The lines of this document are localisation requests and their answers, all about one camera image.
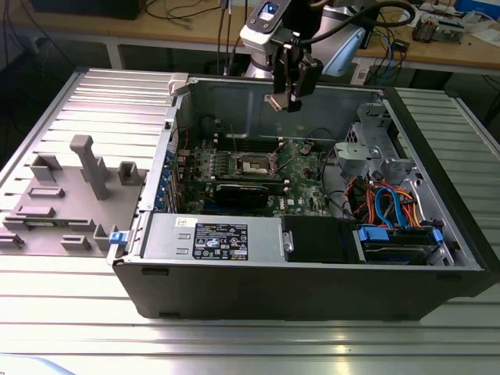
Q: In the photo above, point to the green motherboard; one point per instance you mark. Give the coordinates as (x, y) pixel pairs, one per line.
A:
(301, 183)

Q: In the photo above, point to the wooden desk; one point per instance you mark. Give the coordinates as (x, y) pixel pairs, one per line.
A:
(176, 27)

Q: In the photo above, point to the small electronic device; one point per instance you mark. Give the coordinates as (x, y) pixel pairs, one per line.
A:
(423, 31)

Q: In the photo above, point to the CPU socket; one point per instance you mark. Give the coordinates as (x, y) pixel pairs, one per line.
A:
(250, 166)

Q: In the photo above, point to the black box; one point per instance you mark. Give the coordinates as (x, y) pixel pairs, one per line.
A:
(86, 8)

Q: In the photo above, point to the hard disk in blue carrier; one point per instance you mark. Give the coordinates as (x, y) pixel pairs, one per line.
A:
(375, 234)

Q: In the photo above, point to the black RAM slot bank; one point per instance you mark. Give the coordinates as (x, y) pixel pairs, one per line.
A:
(246, 144)
(234, 179)

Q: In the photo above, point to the black graphics card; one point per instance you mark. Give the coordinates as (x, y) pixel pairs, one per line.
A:
(242, 195)

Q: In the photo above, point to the metal drive cage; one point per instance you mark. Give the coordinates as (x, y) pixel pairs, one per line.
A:
(351, 152)

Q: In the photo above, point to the white small box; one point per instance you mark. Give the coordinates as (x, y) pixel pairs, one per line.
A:
(359, 74)

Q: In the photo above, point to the green RAM stick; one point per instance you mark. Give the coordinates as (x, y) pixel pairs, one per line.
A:
(43, 223)

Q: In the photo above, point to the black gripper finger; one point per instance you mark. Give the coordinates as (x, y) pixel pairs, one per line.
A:
(282, 70)
(306, 78)

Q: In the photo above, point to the black optical drive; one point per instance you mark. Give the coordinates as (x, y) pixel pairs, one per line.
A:
(316, 238)

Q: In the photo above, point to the grey parts rack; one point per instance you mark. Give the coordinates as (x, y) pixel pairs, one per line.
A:
(78, 218)

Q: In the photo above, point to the coin cell battery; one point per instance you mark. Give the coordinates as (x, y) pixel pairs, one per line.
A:
(306, 148)

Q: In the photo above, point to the black open PC case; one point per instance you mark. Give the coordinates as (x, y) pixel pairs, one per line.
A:
(273, 293)

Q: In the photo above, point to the silver CPU plate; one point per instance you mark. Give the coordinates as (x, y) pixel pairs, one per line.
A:
(276, 102)

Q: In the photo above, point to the grey power supply unit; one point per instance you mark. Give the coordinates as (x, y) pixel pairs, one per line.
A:
(168, 234)

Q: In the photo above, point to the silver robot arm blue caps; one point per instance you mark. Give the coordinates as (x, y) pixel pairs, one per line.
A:
(343, 54)

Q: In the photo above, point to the blue case latch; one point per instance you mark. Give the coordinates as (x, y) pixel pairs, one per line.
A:
(117, 238)

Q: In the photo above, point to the white wrist camera grey face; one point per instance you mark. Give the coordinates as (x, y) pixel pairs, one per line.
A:
(259, 27)

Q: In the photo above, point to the pale blue object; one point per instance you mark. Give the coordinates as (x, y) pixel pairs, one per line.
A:
(39, 369)

